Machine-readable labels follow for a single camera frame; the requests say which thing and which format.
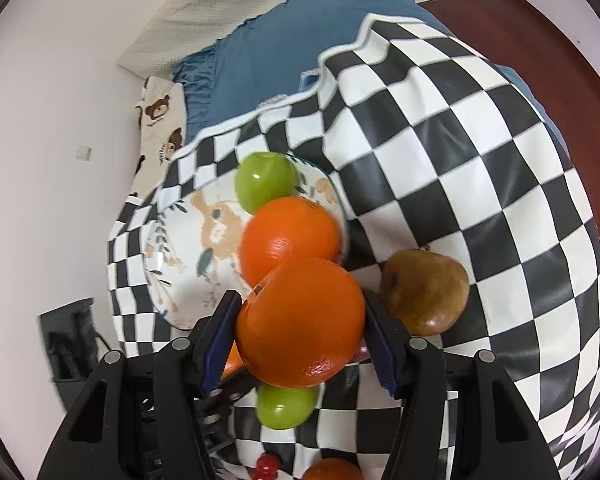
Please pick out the blue bedsheet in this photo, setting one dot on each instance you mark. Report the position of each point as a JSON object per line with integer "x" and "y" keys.
{"x": 290, "y": 50}

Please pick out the white wall switch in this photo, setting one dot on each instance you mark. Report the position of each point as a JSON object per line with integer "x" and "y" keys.
{"x": 82, "y": 152}

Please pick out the floral white plate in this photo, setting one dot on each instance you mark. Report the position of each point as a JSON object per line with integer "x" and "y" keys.
{"x": 205, "y": 240}

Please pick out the white quilted pillow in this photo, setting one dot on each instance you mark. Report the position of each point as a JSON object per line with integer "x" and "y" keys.
{"x": 190, "y": 25}

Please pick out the large orange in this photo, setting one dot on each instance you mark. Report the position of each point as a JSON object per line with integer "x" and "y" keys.
{"x": 290, "y": 235}

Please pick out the black box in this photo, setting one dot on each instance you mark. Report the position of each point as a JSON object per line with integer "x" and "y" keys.
{"x": 65, "y": 340}

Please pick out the dark reddish orange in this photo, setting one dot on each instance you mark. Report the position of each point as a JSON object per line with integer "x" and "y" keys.
{"x": 332, "y": 471}

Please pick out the small green apple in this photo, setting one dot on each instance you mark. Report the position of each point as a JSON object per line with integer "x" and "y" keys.
{"x": 265, "y": 180}

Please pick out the small orange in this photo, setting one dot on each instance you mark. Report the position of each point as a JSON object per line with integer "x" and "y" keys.
{"x": 232, "y": 360}

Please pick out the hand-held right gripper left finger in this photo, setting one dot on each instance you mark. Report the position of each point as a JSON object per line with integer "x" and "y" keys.
{"x": 219, "y": 347}

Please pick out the bear print pillow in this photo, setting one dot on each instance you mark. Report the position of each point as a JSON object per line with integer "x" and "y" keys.
{"x": 160, "y": 110}

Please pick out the medium orange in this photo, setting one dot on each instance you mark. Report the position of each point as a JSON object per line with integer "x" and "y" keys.
{"x": 300, "y": 322}

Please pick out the red cherry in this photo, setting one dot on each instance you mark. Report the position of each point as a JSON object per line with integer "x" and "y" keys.
{"x": 362, "y": 351}
{"x": 265, "y": 466}

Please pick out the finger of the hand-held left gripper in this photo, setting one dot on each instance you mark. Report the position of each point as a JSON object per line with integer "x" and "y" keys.
{"x": 220, "y": 412}

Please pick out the brown apple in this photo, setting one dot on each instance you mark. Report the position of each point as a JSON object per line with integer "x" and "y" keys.
{"x": 425, "y": 292}

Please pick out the black white checkered cloth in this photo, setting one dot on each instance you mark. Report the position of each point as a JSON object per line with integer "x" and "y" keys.
{"x": 430, "y": 160}

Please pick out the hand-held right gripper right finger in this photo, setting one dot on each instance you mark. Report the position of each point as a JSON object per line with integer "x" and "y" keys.
{"x": 382, "y": 350}

